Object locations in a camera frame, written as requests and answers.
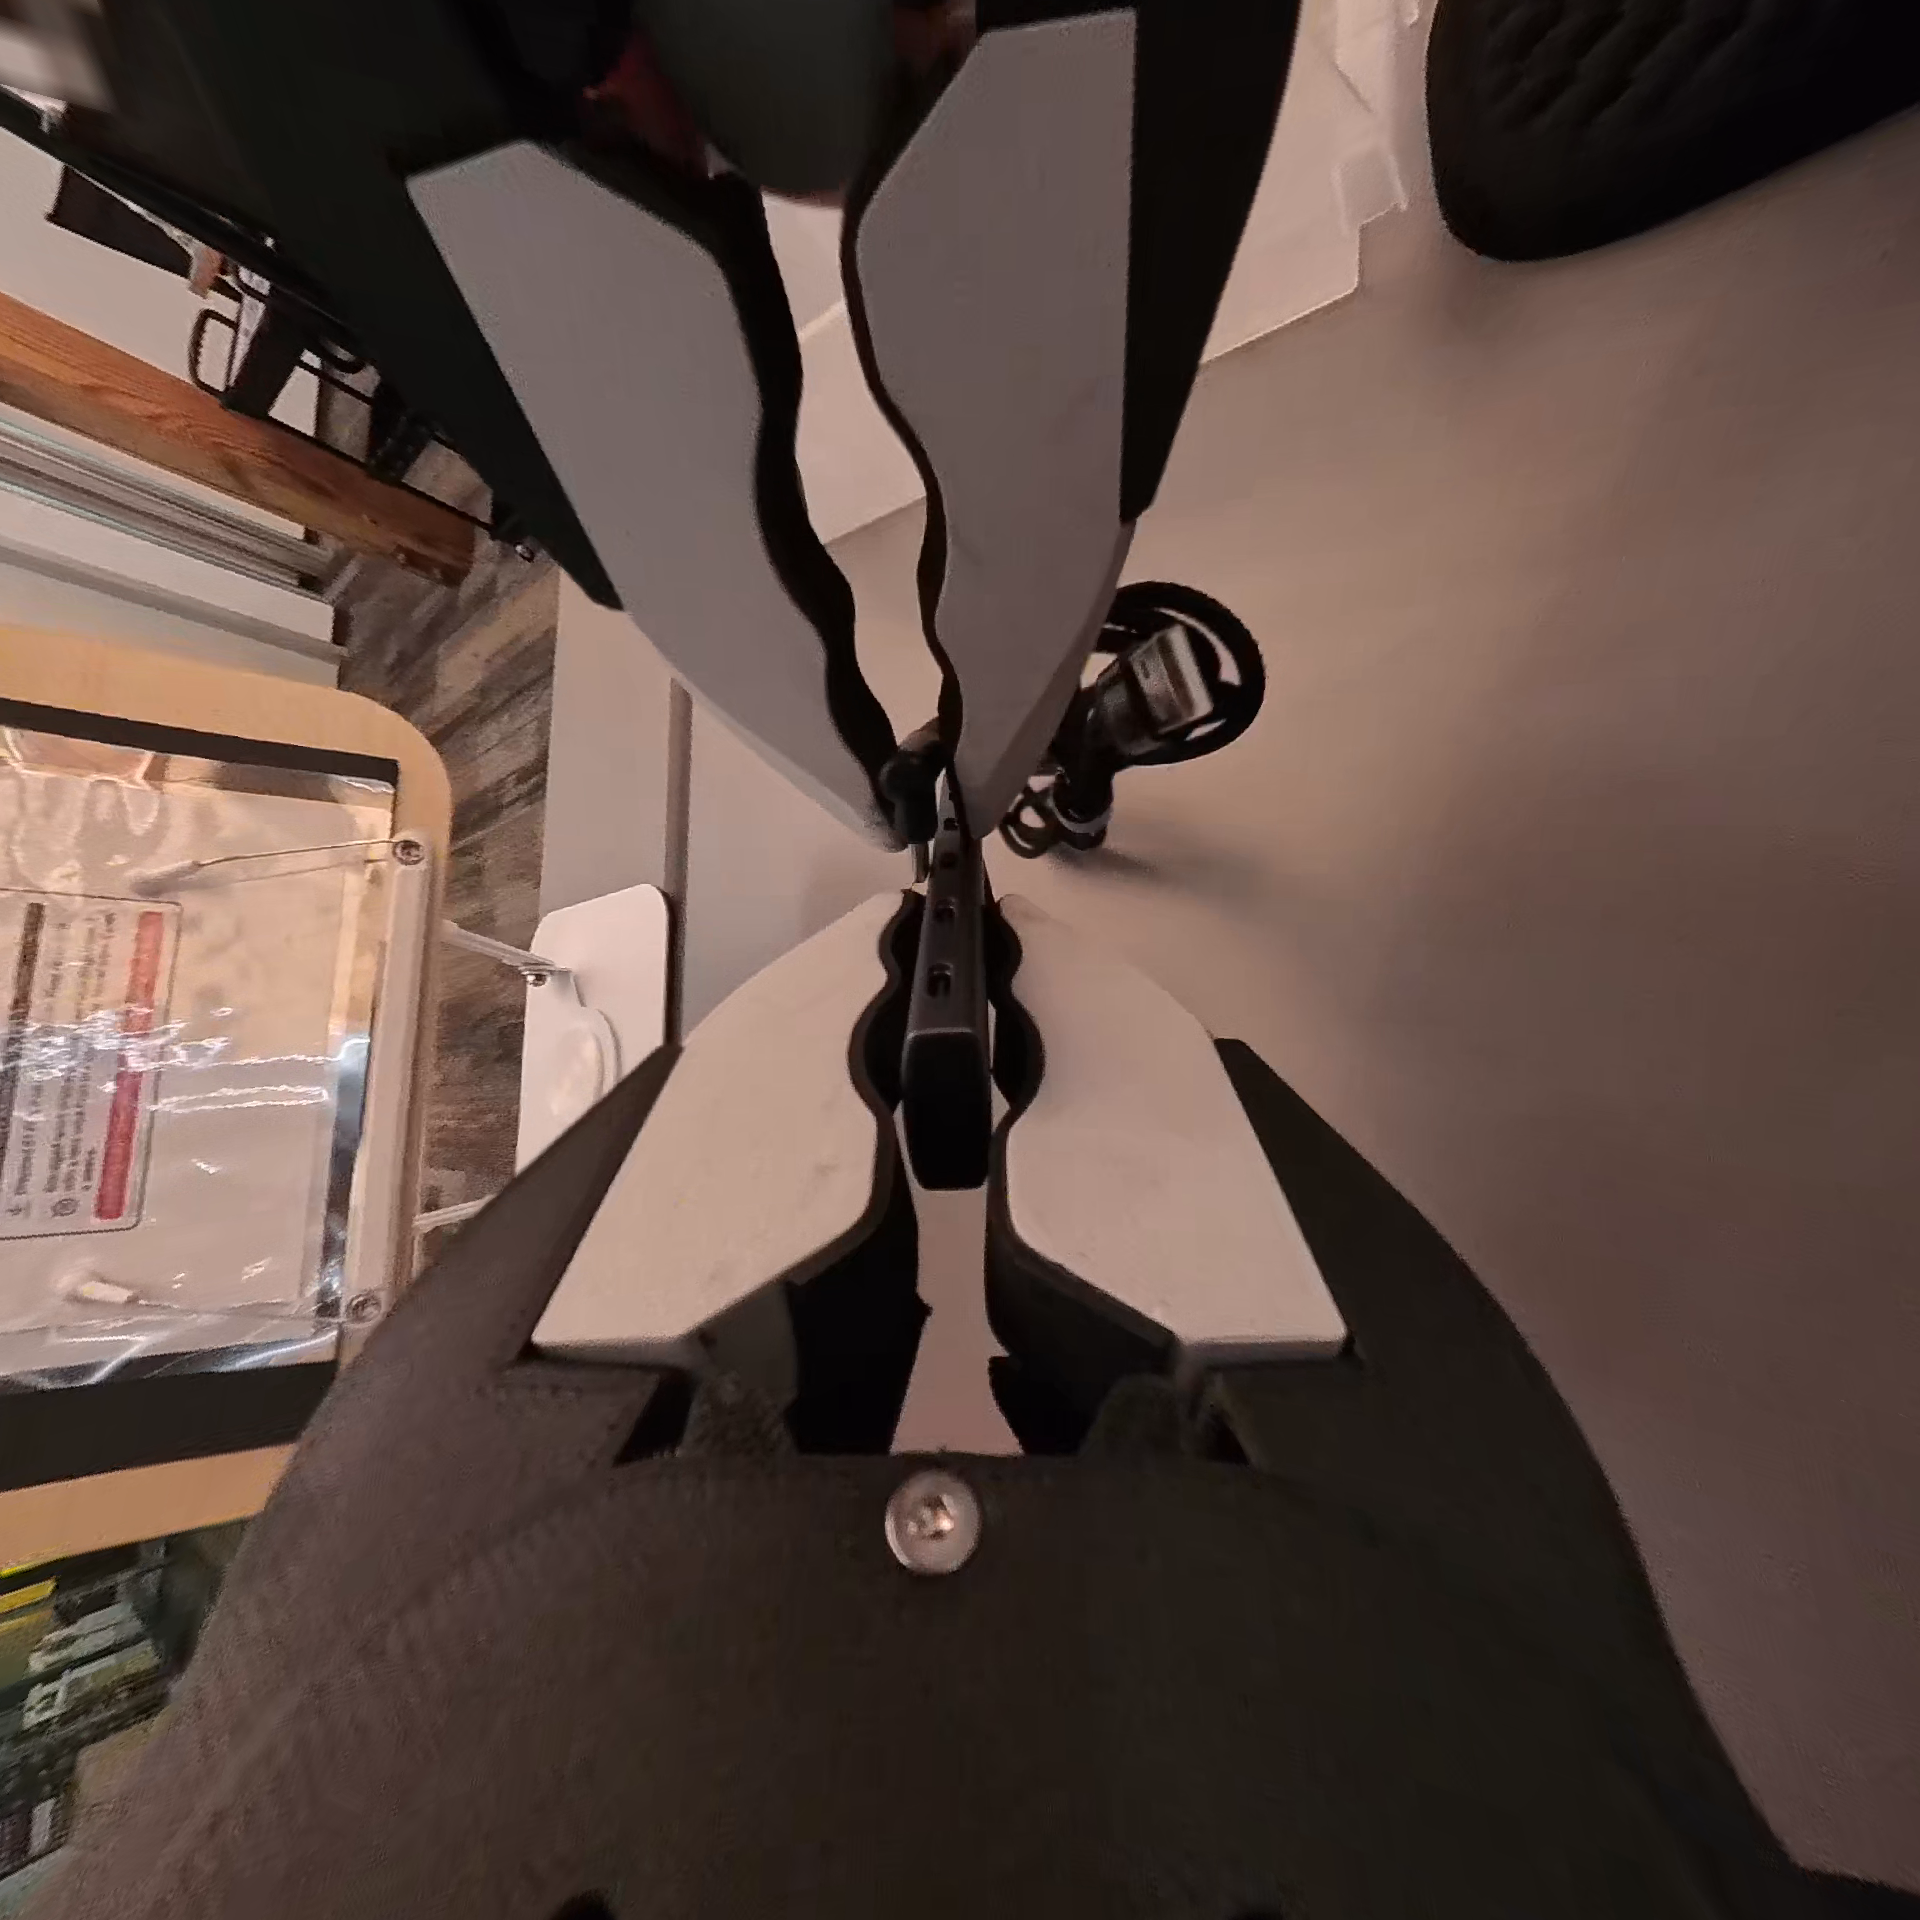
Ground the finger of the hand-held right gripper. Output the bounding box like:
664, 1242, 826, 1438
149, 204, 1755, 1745
408, 142, 913, 848
844, 8, 1144, 836

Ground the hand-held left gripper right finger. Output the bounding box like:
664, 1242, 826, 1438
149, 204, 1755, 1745
982, 896, 1354, 1374

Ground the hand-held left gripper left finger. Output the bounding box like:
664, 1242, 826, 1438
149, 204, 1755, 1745
529, 892, 924, 1363

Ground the grey usb hub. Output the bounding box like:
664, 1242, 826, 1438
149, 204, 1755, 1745
896, 772, 1004, 1198

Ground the black usb cable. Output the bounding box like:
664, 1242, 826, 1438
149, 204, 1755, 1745
877, 582, 1269, 860

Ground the clear plastic bin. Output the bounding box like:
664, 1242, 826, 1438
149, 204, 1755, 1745
756, 0, 1414, 548

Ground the wood-backed screen white stand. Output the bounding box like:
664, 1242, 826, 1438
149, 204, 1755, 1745
0, 621, 672, 1537

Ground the instruction sheet in sleeve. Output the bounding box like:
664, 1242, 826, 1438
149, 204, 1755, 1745
0, 750, 401, 1369

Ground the black foam pad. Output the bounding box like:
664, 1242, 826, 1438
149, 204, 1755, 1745
1425, 0, 1920, 267

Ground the wooden post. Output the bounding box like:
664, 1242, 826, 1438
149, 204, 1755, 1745
0, 292, 482, 590

